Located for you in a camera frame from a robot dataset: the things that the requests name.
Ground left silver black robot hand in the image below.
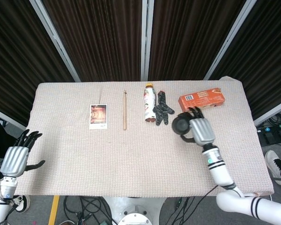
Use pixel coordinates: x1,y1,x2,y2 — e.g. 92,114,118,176
0,129,46,178

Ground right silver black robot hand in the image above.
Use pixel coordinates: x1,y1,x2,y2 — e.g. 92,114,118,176
180,106,215,148

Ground black round case base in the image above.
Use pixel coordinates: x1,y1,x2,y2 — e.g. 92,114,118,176
172,116,192,136

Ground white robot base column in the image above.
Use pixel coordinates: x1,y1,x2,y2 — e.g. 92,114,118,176
103,196,167,225

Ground orange cardboard box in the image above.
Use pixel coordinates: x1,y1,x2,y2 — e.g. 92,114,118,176
177,87,226,113

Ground black and white sneaker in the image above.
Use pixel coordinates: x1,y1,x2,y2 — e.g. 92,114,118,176
13,194,31,213

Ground grey black striped glove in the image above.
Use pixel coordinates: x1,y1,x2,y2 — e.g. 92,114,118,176
152,90,176,126

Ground white plastic drink bottle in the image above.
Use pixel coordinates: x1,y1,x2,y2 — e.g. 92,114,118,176
143,83,158,123

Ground wooden stick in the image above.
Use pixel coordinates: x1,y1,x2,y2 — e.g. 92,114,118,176
122,90,127,131

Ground beige waffle tablecloth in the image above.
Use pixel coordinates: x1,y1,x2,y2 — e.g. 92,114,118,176
14,76,275,197

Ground dark corrugated partition panel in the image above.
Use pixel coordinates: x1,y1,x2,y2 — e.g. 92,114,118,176
42,0,146,83
209,0,281,120
0,0,75,127
148,0,246,82

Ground photo card with white border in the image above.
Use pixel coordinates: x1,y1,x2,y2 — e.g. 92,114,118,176
89,104,108,130

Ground grey metal partition post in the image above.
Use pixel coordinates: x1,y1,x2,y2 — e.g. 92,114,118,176
140,0,155,82
0,105,26,132
29,0,81,83
203,0,258,80
253,97,281,127

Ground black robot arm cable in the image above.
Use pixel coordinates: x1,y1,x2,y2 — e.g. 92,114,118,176
173,185,220,225

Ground black cable bundle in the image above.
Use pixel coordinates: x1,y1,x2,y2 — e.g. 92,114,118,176
63,196,113,225

